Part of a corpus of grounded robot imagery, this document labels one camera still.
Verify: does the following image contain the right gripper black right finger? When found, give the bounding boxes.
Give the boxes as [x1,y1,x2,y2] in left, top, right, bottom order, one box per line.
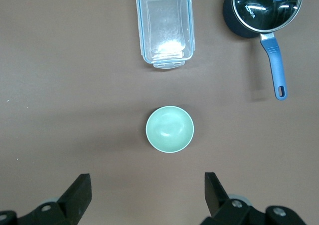
[199,172,306,225]

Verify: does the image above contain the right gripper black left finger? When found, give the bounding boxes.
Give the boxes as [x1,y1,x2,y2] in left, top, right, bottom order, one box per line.
[0,174,92,225]

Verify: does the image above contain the green bowl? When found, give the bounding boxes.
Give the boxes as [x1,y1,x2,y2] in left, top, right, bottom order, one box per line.
[145,105,195,154]

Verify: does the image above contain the dark saucepan with blue handle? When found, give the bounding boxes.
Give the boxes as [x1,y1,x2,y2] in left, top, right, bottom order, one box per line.
[223,0,305,101]

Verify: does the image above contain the clear plastic food container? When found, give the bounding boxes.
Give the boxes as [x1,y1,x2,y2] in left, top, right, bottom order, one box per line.
[135,0,195,70]

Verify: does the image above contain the glass lid with blue knob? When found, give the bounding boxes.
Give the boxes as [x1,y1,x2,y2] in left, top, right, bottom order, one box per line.
[231,0,305,33]

